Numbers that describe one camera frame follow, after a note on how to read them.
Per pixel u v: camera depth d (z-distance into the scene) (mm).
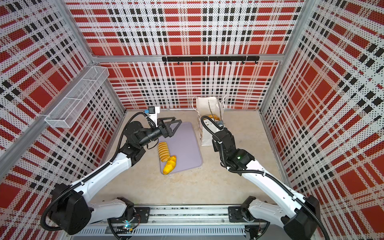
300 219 368
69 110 921
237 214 726
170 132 623
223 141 525
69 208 394
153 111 627
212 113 785
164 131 624
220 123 634
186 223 726
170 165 883
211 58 887
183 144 1003
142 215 736
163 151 931
